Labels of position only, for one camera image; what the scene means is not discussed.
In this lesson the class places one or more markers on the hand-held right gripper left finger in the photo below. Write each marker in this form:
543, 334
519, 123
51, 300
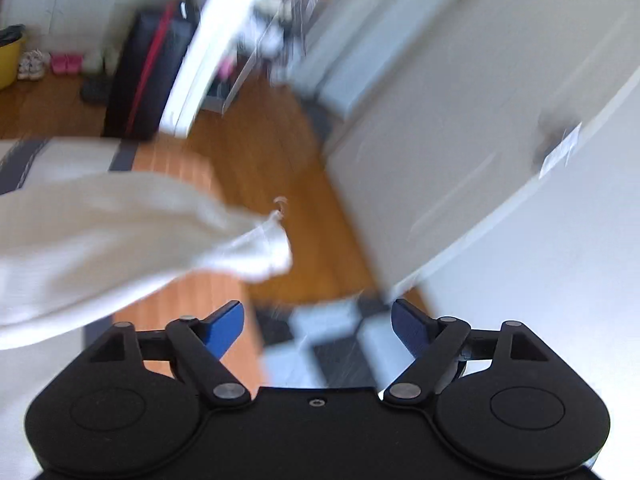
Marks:
227, 327

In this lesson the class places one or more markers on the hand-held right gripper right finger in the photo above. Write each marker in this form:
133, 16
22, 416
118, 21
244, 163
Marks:
410, 327

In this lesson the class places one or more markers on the cream fleece garment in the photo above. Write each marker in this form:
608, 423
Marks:
100, 240

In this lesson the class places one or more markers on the black and white checkered mat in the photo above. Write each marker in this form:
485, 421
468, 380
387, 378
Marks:
320, 355

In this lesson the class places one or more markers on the white door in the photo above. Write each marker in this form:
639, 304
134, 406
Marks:
450, 135

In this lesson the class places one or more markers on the dark slippers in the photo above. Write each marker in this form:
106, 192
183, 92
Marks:
95, 91

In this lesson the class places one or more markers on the black suitcase with red stripe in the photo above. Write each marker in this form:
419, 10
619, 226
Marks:
135, 70

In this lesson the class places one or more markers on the pink slippers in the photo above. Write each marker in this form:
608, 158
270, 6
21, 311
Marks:
65, 64

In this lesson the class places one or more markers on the white sneakers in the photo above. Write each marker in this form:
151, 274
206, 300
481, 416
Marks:
32, 65

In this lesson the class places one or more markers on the yellow trash bin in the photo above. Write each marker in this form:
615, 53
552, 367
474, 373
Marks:
10, 60

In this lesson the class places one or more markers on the white door frame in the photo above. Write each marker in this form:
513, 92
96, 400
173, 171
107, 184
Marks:
210, 35

